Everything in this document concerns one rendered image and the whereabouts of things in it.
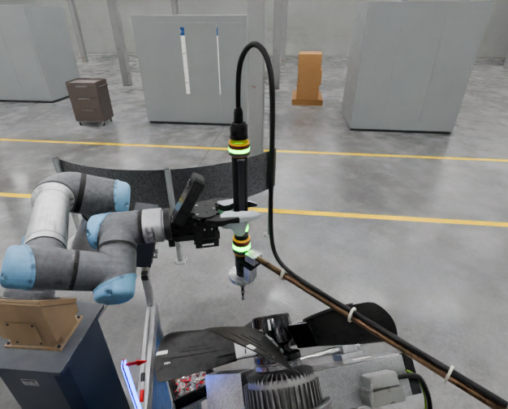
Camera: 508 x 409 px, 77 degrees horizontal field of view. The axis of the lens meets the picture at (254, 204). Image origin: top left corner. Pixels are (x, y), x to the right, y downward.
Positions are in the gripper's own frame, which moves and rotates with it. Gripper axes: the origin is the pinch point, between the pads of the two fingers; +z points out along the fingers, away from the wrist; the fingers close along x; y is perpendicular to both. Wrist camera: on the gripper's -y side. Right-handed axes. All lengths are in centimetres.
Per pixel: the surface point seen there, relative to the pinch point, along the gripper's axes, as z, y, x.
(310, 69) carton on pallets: 297, 76, -756
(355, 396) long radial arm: 27, 57, 17
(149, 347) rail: -37, 80, -29
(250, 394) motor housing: -3, 53, 13
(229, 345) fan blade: -7.2, 47.3, 0.0
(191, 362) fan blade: -18, 47, 4
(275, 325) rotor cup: 6.7, 41.1, 0.7
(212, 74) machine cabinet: 42, 62, -622
